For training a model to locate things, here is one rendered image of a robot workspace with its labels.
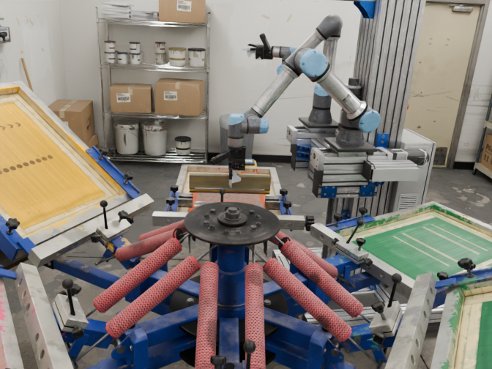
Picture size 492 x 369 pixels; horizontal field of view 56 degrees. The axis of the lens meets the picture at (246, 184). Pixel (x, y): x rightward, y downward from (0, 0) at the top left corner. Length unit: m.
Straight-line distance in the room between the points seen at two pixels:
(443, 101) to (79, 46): 4.61
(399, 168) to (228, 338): 1.48
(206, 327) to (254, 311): 0.13
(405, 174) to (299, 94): 3.55
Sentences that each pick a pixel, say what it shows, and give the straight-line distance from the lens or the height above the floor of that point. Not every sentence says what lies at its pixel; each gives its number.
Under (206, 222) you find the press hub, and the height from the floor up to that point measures 1.31.
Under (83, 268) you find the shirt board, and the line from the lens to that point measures 1.97.
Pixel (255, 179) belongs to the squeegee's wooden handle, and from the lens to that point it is 2.29.
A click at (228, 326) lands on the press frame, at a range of 1.46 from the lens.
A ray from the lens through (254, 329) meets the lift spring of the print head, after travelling 1.23.
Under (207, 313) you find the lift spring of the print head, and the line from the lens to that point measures 1.24.
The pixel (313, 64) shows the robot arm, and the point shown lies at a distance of 2.20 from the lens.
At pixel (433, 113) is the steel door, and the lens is 6.57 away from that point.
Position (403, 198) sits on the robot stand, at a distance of 2.96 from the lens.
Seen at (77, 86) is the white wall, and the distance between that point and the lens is 6.17.
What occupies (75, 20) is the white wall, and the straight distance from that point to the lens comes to 6.08.
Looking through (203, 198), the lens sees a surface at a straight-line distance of 2.49.
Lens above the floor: 1.93
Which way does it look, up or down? 21 degrees down
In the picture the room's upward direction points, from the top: 3 degrees clockwise
